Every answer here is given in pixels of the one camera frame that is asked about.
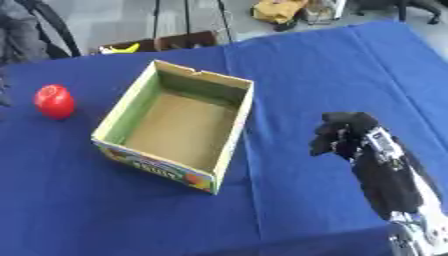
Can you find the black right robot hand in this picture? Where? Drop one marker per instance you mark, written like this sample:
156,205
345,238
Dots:
385,176

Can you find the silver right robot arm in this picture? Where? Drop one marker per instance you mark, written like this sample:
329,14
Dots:
423,233

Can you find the open cardboard box green inside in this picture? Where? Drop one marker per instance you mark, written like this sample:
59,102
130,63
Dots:
175,128

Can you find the black chair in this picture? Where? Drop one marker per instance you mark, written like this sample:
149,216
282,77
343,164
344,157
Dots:
408,8

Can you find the yellow bag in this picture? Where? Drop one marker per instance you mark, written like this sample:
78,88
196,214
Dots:
277,11

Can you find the black tripod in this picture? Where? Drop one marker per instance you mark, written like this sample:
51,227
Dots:
188,18

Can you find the yellow toy banana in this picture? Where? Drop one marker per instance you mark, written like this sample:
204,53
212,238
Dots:
121,50

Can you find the red toy apple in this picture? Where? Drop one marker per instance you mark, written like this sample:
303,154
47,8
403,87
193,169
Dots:
54,101

